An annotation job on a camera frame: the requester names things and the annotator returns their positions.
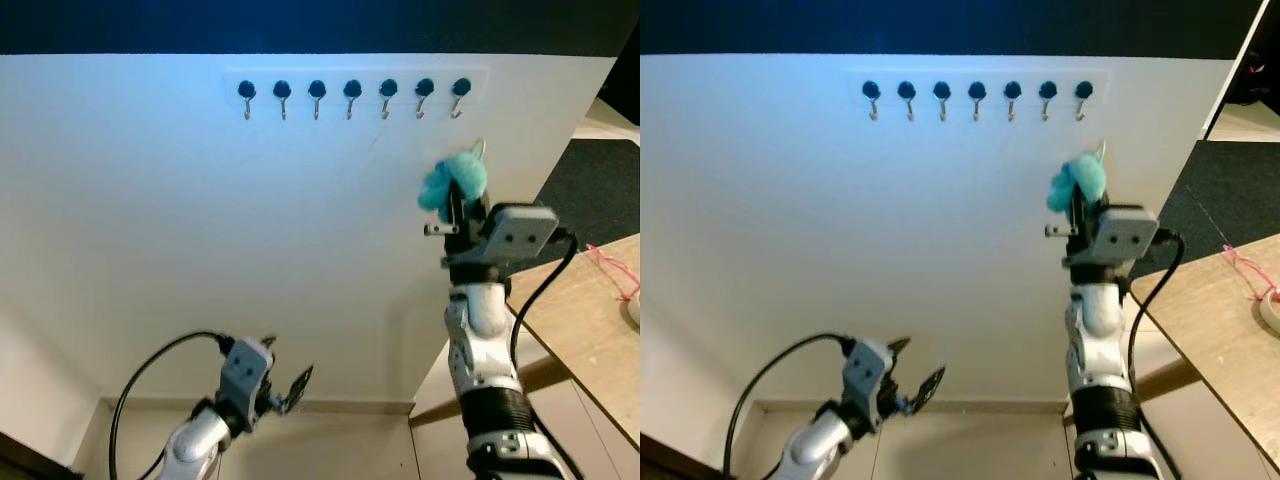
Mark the white round object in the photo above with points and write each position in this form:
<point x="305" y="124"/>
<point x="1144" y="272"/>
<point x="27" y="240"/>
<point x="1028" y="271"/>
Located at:
<point x="634" y="308"/>
<point x="1271" y="312"/>

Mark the light wooden table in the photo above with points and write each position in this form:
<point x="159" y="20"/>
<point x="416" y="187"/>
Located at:
<point x="590" y="340"/>
<point x="1225" y="350"/>

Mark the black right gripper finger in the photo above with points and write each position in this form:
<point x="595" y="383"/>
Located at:
<point x="1077" y="205"/>
<point x="455" y="205"/>
<point x="478" y="212"/>
<point x="1096" y="213"/>

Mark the white hook rail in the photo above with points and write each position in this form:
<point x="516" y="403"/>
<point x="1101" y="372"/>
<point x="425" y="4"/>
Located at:
<point x="335" y="75"/>
<point x="960" y="75"/>

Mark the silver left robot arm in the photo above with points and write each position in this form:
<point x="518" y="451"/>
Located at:
<point x="195" y="445"/>
<point x="815" y="445"/>

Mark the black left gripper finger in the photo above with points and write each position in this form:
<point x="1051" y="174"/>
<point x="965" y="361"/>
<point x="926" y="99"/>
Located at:
<point x="300" y="388"/>
<point x="899" y="346"/>
<point x="930" y="388"/>
<point x="268" y="343"/>

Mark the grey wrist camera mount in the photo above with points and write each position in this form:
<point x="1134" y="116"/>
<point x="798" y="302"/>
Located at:
<point x="245" y="372"/>
<point x="1128" y="235"/>
<point x="520" y="235"/>
<point x="868" y="372"/>

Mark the dark rug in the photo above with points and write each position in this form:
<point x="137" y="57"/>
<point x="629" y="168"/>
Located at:
<point x="600" y="190"/>
<point x="1220" y="195"/>

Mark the black knob metal hook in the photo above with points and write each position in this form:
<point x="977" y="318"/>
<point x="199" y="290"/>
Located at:
<point x="388" y="88"/>
<point x="1012" y="90"/>
<point x="317" y="89"/>
<point x="906" y="90"/>
<point x="1047" y="90"/>
<point x="282" y="89"/>
<point x="941" y="90"/>
<point x="461" y="87"/>
<point x="1083" y="89"/>
<point x="977" y="90"/>
<point x="424" y="87"/>
<point x="246" y="89"/>
<point x="352" y="89"/>
<point x="871" y="90"/>

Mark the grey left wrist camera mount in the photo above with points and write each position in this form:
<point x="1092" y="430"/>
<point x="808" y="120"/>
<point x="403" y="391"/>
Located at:
<point x="868" y="372"/>
<point x="245" y="372"/>

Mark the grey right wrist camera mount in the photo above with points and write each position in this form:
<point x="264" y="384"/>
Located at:
<point x="1128" y="235"/>
<point x="520" y="235"/>

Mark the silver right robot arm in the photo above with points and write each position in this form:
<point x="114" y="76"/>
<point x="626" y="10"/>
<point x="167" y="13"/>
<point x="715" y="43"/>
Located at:
<point x="480" y="340"/>
<point x="1095" y="340"/>

